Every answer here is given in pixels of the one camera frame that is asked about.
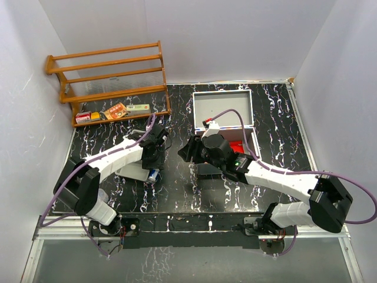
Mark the grey plastic tray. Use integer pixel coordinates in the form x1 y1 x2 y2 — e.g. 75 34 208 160
114 128 151 182

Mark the grey storage box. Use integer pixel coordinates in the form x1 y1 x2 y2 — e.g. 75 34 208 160
193 90 260 157

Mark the orange wooden shelf rack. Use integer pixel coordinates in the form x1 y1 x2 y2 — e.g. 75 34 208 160
44 41 171 127

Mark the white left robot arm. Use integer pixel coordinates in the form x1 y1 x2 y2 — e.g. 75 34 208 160
54 124 169 236

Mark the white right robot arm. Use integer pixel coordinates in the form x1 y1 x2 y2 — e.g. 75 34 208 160
178 134 353 234

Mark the red white medicine box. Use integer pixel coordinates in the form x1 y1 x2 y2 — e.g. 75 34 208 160
75 111 91 124

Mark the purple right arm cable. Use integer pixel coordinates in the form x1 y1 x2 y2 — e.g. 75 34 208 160
209 108 377 258

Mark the white blue bandage roll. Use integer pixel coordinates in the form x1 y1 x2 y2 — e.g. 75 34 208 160
148 169 160 183

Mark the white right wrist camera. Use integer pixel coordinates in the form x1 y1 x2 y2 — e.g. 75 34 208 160
201 119 220 139

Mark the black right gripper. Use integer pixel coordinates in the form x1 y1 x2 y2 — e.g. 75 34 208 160
179 134 224 170

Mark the white green medicine box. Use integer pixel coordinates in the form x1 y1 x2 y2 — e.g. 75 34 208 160
126 104 151 116

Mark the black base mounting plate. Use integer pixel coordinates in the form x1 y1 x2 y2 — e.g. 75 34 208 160
88 210 298 250

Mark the aluminium frame rail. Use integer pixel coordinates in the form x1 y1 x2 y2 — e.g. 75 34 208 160
33 214 350 239

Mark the yellow small box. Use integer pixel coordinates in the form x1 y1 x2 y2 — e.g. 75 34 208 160
90 112 101 121

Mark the orange patterned box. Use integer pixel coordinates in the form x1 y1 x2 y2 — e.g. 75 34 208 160
104 103 127 120

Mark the clear plastic cup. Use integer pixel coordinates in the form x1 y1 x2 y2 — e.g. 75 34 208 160
98 189 109 203

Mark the red fabric medicine pouch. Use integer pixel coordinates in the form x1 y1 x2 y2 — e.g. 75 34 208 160
230 141 244 153

